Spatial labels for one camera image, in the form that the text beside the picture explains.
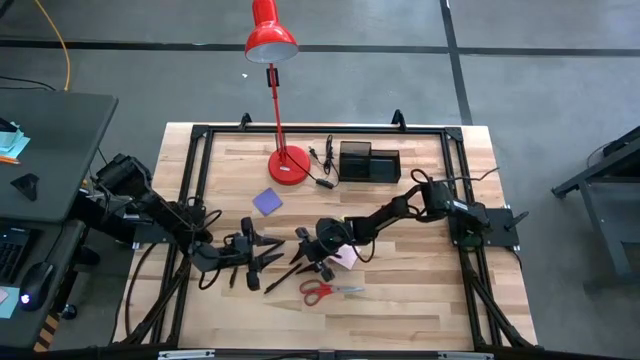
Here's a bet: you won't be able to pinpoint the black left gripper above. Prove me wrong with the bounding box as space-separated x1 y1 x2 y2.
217 217 286 292

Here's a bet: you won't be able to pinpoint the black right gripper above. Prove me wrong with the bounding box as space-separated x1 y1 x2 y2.
289 218 354 282

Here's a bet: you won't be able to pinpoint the pink sticky note pad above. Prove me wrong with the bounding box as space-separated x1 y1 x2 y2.
332 243 360 271

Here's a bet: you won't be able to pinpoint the red-handled scissors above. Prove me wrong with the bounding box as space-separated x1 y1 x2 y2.
298 278 367 307

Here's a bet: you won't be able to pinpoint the purple sticky note pad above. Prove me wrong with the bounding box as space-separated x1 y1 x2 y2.
251 187 285 217

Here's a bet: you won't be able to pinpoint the black mesh desk organizer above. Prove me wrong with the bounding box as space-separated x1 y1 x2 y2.
338 140 403 184

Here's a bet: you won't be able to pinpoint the red desk lamp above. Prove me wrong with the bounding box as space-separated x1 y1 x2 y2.
243 0 312 187

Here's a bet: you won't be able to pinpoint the black computer mouse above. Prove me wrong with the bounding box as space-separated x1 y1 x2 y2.
18 261 57 312

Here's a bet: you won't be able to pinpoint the yellow black hazard tape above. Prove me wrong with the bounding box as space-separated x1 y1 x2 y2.
32 310 61 353

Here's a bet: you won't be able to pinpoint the dark grey desk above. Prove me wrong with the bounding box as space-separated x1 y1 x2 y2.
0 89 120 224

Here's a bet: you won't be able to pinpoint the black keyboard desk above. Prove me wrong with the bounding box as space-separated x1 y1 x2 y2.
0 219 87 351

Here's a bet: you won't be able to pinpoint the black triangular stand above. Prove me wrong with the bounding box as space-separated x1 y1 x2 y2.
10 172 41 203

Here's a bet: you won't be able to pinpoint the black keyboard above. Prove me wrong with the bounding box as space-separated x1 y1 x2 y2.
0 225 32 285

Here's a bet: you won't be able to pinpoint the light blue paper sheet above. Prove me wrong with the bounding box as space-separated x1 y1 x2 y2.
0 284 21 320

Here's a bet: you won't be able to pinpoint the light blue paper stack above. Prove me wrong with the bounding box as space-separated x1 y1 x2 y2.
0 118 32 159

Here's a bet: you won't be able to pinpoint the dark metal cart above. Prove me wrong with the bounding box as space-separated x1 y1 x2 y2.
550 124 640 295

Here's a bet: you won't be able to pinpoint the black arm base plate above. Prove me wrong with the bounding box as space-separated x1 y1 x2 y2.
448 207 521 249
132 219 207 246

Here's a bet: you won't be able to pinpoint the black aluminium table frame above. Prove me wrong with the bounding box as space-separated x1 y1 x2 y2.
112 108 539 360

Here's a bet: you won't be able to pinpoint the yellow cable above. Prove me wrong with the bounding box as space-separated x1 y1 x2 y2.
32 0 72 92

